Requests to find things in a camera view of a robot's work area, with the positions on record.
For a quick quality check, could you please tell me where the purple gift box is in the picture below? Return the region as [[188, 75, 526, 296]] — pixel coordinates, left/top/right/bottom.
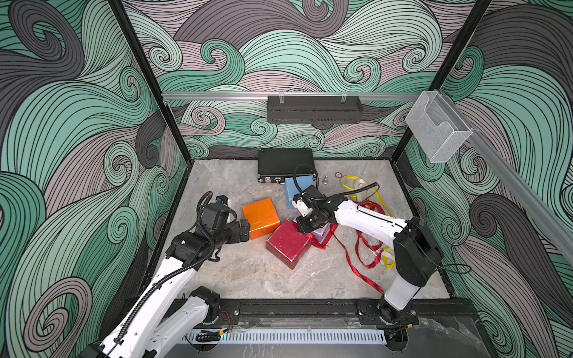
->
[[310, 222, 331, 245]]

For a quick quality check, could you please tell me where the orange gift box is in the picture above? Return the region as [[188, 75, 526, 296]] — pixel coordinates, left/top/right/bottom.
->
[[242, 198, 281, 240]]

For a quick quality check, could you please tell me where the blue gift box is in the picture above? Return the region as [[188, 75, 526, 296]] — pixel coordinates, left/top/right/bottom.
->
[[285, 175, 316, 209]]

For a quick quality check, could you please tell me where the red gift box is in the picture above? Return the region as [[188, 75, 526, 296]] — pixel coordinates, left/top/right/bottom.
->
[[266, 220, 311, 269]]

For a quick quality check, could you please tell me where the red ribbon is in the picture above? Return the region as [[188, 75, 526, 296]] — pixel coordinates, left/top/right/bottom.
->
[[307, 224, 395, 295], [355, 229, 395, 270]]

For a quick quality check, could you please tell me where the yellow ribbon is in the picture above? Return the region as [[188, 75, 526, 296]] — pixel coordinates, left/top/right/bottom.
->
[[340, 175, 395, 268]]

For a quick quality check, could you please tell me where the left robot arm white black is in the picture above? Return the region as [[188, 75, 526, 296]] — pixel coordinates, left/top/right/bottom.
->
[[79, 231, 220, 357]]

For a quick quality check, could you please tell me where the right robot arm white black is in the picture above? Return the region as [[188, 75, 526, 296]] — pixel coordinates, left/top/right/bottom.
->
[[292, 194, 443, 312]]

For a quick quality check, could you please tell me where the black hard case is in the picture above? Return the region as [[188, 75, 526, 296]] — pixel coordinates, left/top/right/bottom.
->
[[257, 149, 317, 183]]

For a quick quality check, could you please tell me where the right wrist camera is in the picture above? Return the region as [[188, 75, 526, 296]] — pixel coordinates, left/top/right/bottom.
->
[[292, 185, 326, 217]]

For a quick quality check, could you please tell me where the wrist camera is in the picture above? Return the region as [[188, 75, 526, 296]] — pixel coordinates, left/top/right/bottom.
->
[[292, 185, 326, 217], [200, 195, 237, 235]]

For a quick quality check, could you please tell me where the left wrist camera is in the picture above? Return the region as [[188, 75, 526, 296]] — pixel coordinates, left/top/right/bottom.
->
[[200, 195, 237, 235]]

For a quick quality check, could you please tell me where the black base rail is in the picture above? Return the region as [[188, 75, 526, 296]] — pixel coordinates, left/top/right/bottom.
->
[[214, 298, 477, 327]]

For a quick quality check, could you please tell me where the white slotted cable duct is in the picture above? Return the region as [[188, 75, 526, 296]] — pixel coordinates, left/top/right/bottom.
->
[[207, 328, 386, 345]]

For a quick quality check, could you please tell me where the black wall tray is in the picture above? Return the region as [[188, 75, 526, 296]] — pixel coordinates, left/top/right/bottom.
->
[[267, 96, 364, 127]]

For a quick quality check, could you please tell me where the aluminium rail back wall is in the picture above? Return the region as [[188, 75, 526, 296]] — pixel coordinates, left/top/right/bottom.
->
[[161, 91, 421, 101]]

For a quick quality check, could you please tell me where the aluminium rail wall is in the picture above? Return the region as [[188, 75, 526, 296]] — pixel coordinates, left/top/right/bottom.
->
[[161, 91, 421, 101], [439, 92, 572, 263]]

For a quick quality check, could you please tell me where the clear plastic wall bin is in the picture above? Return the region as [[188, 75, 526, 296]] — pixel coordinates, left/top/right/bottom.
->
[[406, 90, 473, 163]]

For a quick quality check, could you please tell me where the aluminium rail right wall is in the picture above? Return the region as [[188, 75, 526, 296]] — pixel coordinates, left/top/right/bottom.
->
[[439, 92, 572, 263]]

